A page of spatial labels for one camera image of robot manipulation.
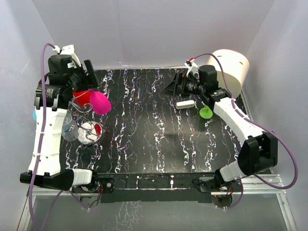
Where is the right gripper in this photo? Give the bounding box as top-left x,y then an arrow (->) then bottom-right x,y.
161,73 -> 205,98

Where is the green wine glass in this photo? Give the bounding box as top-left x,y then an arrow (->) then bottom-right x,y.
199,105 -> 213,119

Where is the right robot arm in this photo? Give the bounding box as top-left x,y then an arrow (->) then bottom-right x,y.
162,65 -> 278,191

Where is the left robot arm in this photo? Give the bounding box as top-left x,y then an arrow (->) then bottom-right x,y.
20,54 -> 100,192

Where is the red wine glass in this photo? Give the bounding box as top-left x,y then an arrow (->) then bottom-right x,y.
73,90 -> 91,107

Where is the magenta wine glass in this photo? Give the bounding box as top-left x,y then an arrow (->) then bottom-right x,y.
90,90 -> 112,115

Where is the chrome wine glass rack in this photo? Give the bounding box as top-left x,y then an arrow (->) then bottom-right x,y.
69,96 -> 104,145

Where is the clear wine glass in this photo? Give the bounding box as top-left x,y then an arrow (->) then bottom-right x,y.
62,113 -> 79,141

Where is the blue wine glass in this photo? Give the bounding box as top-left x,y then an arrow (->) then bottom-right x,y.
32,109 -> 37,121

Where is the small white rectangular block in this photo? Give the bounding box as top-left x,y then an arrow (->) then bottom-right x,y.
176,100 -> 195,110

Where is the white cylindrical container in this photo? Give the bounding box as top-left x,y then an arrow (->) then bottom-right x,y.
213,49 -> 250,98

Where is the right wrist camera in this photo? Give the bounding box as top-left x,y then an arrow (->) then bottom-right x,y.
184,57 -> 199,76

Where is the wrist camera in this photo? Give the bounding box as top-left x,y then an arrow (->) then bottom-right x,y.
52,44 -> 81,67
184,57 -> 199,76

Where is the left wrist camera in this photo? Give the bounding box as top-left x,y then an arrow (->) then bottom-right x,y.
52,44 -> 81,67

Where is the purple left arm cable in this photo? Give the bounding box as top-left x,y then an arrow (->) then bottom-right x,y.
27,42 -> 90,231

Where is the black front mounting rail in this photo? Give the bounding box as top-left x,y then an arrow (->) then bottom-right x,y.
72,171 -> 244,205

